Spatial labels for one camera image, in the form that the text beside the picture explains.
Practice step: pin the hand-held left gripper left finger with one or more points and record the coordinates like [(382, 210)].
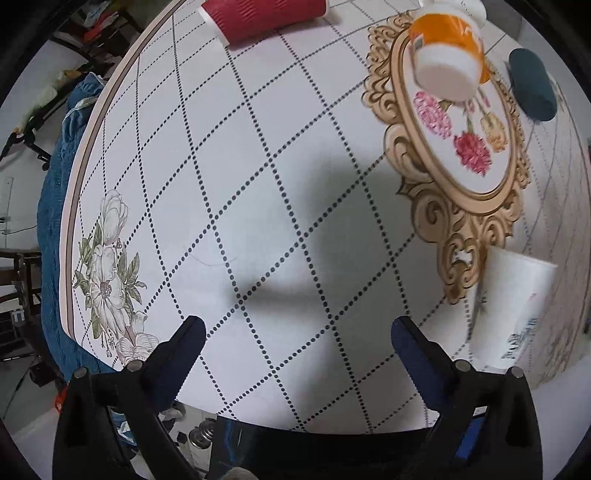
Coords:
[(178, 364)]

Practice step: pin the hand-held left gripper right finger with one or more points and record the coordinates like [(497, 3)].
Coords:
[(413, 355)]

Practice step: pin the white paper cup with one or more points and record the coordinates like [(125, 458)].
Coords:
[(510, 314)]

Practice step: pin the red ribbed paper cup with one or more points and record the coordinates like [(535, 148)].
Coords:
[(263, 16)]

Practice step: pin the small metal canister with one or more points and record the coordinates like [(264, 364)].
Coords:
[(198, 436)]

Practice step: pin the blue fabric chair cover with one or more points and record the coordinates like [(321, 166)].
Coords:
[(57, 221)]

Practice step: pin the floral printed tablecloth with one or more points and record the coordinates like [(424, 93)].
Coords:
[(295, 207)]

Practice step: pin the dark teal pouch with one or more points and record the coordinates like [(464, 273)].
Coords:
[(533, 85)]

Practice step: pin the orange bottle with white cap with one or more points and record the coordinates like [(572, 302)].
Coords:
[(448, 50)]

